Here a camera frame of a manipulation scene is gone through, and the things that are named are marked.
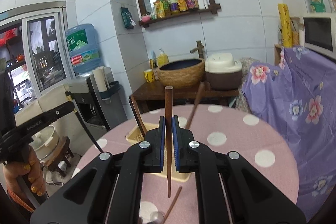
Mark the brown white rice cooker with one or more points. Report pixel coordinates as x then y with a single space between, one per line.
223 72

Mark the yellow patterned roll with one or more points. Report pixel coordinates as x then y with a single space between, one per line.
287 39

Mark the bronze faucet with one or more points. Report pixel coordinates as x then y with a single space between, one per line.
199 49

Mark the white microwave oven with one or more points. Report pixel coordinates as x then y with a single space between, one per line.
319 33

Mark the black chopstick gold band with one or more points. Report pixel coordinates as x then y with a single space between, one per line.
88 132

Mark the brown wooden chopstick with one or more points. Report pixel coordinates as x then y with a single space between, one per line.
168 125
137 115
172 204
197 100

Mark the yellow soap dispenser bottle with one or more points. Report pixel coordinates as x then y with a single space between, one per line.
162 59

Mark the water dispenser machine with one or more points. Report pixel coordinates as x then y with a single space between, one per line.
100 112

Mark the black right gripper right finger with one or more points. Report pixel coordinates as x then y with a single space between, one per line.
229 188

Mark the dark wooden counter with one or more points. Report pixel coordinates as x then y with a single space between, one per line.
151 96

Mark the blue water jug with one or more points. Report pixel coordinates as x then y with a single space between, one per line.
83 48

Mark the yellow mug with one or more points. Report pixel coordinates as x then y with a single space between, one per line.
149 75

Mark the white pot with lid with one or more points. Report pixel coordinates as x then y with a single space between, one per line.
45 141

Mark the green bag on wall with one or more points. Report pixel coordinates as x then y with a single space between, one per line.
127 18

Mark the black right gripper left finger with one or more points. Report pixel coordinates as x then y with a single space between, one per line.
108 189

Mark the wooden stool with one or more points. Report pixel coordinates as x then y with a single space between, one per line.
59 154

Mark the woven basket sink bowl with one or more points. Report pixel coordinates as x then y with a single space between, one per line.
182 73

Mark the purple floral cloth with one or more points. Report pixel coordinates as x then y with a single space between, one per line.
297 98

